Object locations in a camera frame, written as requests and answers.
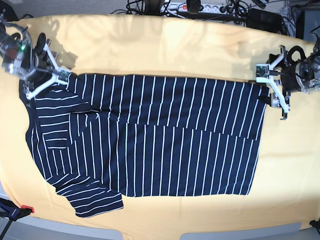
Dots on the navy white striped T-shirt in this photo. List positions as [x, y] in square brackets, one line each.
[101, 137]

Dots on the black clamp right corner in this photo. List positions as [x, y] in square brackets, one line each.
[315, 224]

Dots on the blue red bar clamp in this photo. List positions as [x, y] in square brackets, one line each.
[11, 211]

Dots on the black power adapter box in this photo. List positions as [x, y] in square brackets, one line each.
[263, 20]

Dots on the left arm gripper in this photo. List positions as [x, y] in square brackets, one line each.
[298, 73]

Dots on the yellow table cloth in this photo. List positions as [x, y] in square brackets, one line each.
[286, 184]

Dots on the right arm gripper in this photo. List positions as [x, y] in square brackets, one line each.
[16, 50]

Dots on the white power strip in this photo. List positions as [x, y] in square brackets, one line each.
[181, 8]

